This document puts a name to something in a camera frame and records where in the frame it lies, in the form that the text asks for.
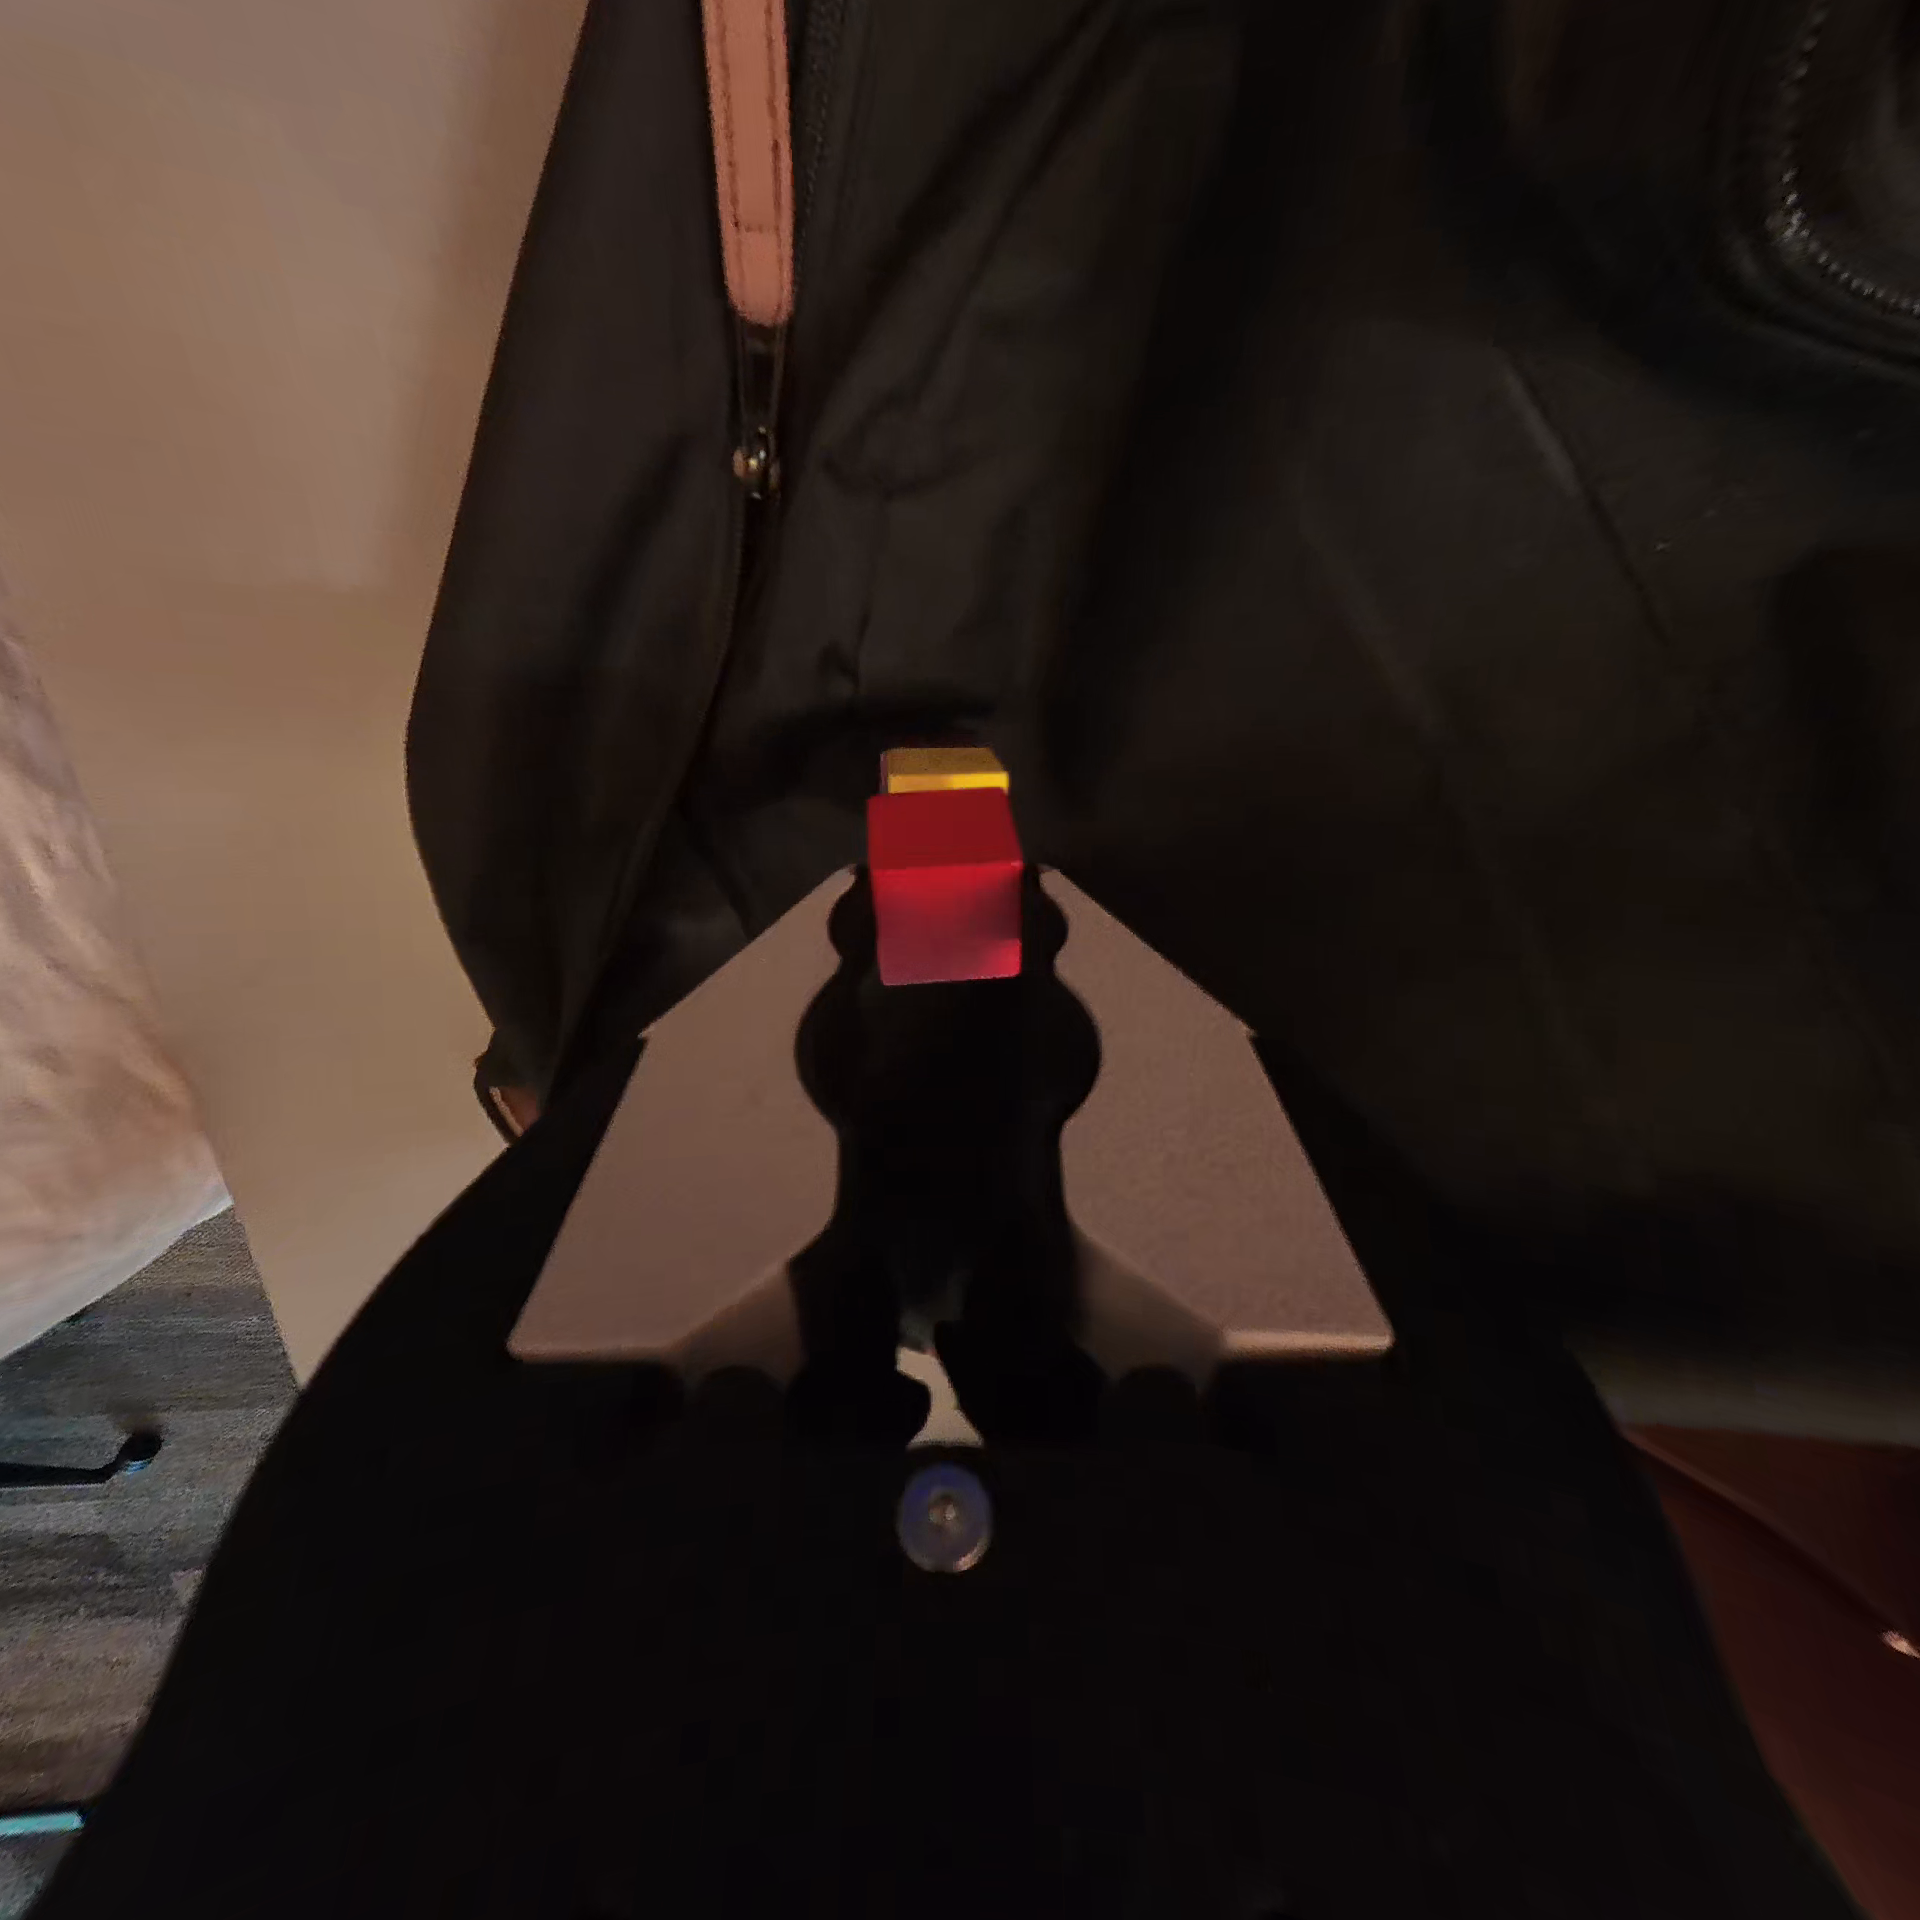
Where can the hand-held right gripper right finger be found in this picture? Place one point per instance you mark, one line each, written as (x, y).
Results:
(1214, 1185)

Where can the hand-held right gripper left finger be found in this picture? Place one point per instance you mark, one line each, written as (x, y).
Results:
(691, 1185)

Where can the red cube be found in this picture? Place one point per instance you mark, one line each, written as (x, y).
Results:
(944, 893)

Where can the yellow cube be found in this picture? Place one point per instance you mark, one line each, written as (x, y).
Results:
(942, 770)

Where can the black jacket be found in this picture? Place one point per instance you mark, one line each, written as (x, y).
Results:
(1200, 601)

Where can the white fluffy cloth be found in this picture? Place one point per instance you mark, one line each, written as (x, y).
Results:
(75, 1051)

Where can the brown wooden panel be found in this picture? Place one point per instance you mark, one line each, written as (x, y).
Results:
(1801, 1651)

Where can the black leather bag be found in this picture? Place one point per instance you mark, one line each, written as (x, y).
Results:
(1839, 165)

